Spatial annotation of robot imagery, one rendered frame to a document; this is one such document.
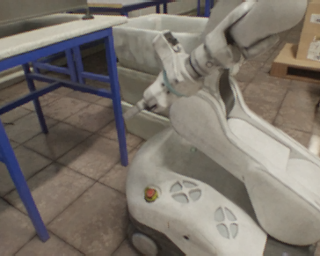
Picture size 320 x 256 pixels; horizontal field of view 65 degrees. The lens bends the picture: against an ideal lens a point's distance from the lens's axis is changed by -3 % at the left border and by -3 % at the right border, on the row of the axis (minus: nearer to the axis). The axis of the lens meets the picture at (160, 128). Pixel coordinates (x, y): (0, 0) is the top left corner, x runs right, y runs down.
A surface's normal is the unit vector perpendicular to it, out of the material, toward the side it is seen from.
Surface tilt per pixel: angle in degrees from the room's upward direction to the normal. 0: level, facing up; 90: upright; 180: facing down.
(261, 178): 86
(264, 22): 97
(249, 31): 101
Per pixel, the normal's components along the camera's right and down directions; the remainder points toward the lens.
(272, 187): -0.47, 0.42
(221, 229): 0.51, -0.53
